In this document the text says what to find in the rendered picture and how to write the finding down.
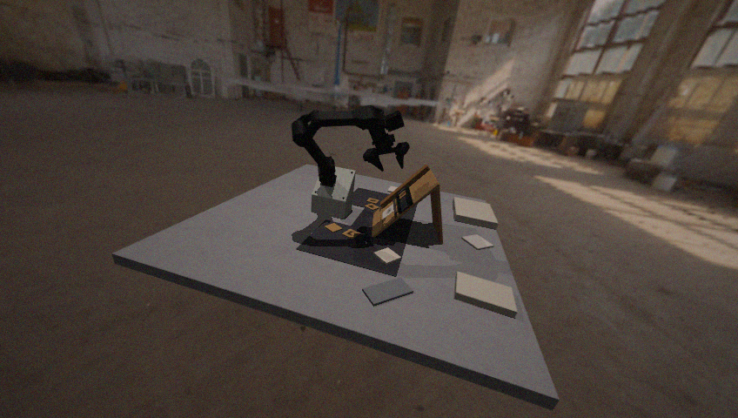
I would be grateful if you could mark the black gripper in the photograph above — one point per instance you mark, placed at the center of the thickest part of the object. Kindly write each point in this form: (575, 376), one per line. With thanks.
(383, 146)

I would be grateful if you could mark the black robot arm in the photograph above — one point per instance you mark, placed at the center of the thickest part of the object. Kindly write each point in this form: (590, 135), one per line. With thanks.
(364, 117)

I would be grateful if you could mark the white paper ticket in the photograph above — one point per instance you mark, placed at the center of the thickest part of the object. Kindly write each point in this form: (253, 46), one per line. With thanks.
(388, 211)

